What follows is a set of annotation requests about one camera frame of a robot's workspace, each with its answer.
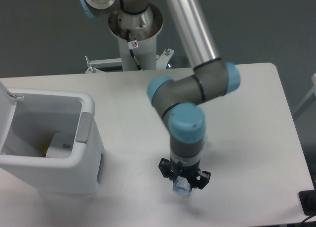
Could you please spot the white metal base frame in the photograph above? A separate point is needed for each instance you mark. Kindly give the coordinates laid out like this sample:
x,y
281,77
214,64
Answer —
x,y
161,62

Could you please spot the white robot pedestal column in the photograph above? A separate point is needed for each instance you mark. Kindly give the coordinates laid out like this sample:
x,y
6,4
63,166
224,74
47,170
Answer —
x,y
136,35

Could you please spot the crushed clear plastic bottle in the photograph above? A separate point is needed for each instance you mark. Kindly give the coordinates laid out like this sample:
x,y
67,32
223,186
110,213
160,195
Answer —
x,y
181,186

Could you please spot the black device at edge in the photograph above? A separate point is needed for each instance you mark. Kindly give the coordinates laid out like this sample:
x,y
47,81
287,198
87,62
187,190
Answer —
x,y
308,201

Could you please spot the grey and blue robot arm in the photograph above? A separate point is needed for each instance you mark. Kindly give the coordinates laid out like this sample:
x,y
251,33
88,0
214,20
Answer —
x,y
177,101

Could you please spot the white furniture leg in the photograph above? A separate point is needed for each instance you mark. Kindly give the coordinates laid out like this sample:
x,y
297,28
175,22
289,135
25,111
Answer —
x,y
307,100

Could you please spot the white paper bag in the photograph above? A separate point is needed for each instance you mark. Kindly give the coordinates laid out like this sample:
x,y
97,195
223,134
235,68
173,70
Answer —
x,y
60,146

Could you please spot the yellow and blue trash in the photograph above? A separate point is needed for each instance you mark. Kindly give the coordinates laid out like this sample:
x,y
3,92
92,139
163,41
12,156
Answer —
x,y
44,150

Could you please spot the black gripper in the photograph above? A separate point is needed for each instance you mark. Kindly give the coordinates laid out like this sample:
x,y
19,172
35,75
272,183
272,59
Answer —
x,y
196,178

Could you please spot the white plastic trash can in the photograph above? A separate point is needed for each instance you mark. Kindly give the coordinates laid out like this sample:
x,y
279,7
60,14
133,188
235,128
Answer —
x,y
39,114

